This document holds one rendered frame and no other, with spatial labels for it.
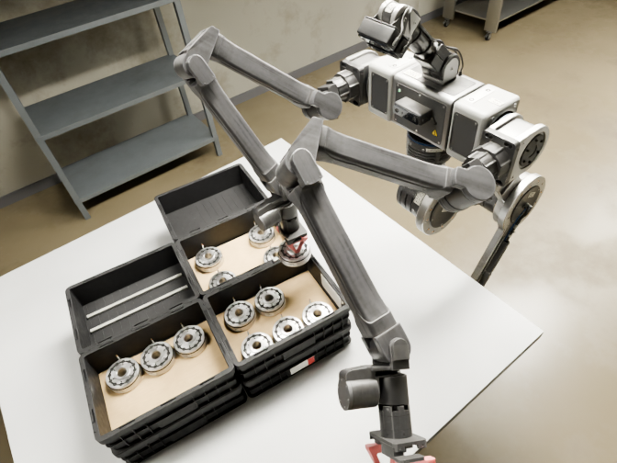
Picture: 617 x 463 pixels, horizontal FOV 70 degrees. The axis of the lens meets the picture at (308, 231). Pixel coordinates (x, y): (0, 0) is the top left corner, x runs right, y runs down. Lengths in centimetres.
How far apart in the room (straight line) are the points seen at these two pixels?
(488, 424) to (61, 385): 176
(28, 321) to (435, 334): 156
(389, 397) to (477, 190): 45
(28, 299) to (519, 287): 242
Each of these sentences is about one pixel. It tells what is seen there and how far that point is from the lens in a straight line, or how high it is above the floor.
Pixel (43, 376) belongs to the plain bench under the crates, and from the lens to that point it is 189.
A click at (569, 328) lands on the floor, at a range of 269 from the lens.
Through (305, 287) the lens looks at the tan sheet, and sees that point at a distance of 158.
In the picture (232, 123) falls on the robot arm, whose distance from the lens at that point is 117.
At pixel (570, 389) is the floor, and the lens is 251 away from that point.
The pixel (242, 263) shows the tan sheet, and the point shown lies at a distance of 170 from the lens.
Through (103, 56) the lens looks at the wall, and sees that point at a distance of 380.
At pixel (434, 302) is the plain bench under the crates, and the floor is 70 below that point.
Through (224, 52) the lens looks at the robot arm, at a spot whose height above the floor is 164.
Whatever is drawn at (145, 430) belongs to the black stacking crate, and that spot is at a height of 85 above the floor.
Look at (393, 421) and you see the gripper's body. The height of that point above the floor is 129.
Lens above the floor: 209
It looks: 46 degrees down
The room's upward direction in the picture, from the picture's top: 7 degrees counter-clockwise
